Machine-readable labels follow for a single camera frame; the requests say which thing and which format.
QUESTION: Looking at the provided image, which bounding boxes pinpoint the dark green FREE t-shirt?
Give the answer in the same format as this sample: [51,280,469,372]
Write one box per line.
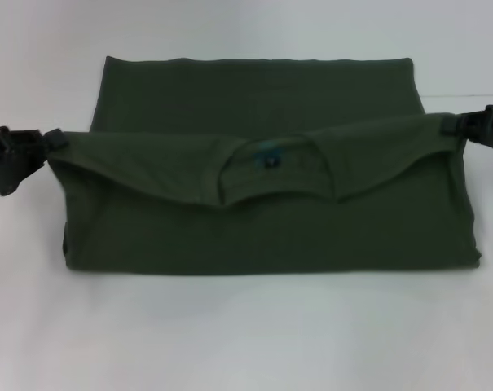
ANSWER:
[48,55,484,275]

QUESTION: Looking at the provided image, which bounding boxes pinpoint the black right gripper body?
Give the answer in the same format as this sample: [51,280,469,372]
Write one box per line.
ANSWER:
[464,104,493,158]

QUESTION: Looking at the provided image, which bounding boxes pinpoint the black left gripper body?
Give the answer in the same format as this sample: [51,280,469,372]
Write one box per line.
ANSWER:
[0,126,48,197]

